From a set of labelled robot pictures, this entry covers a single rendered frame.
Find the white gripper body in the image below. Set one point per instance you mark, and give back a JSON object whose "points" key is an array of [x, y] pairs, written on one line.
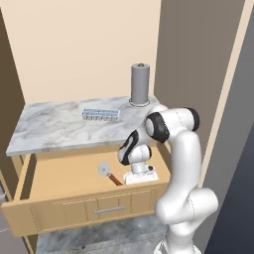
{"points": [[140, 178]]}

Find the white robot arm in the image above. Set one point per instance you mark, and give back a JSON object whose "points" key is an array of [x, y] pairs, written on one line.
{"points": [[185, 155]]}

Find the tan wooden drawer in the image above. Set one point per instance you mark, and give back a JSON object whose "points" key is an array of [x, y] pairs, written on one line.
{"points": [[79, 198]]}

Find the grey paper towel roll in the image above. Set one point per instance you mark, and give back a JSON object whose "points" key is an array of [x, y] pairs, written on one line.
{"points": [[140, 84]]}

